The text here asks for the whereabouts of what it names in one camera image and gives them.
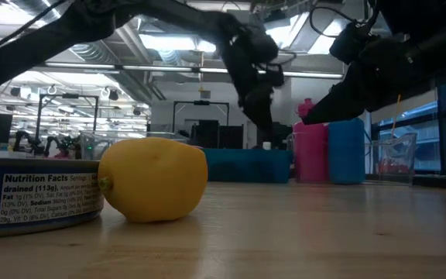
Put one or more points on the blue label tin can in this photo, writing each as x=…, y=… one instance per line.
x=33, y=201

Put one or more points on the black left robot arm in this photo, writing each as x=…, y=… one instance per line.
x=33, y=46

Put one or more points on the blue plastic bottle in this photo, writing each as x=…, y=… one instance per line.
x=346, y=155

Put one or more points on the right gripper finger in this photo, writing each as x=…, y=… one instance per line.
x=335, y=104

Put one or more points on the teal plastic bin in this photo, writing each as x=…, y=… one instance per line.
x=246, y=166

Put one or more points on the yellow toy lemon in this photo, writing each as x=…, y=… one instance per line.
x=153, y=182

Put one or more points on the small black background robot arm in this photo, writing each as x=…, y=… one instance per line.
x=27, y=141
x=62, y=145

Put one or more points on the small white cup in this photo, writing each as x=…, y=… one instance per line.
x=266, y=145

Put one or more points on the black metal stand frame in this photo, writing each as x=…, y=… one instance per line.
x=68, y=95
x=201, y=102

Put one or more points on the long ceiling light bar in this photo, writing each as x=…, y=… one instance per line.
x=149, y=68

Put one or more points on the small wall sign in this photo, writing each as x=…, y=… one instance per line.
x=204, y=94

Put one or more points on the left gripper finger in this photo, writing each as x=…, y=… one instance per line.
x=261, y=114

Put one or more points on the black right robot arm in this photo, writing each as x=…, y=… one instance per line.
x=432, y=19

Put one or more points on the pink plastic bottle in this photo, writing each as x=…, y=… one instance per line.
x=310, y=155

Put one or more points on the clear plastic container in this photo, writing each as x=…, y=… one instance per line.
x=395, y=159
x=91, y=145

